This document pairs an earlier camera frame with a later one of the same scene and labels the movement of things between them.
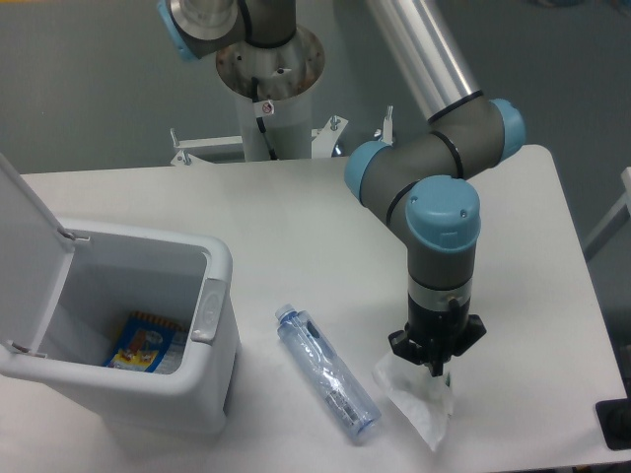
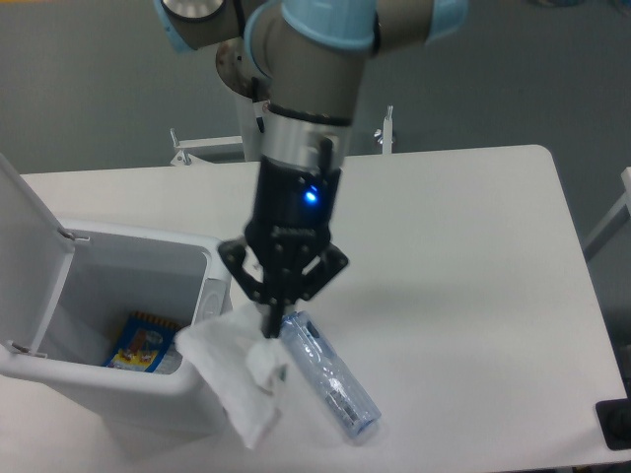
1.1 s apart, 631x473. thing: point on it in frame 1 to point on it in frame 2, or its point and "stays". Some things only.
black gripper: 436,335 to 300,199
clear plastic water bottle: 297,327 stays
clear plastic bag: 421,398 to 248,370
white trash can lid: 35,256 stays
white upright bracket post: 387,136 stays
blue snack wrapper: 147,344 stays
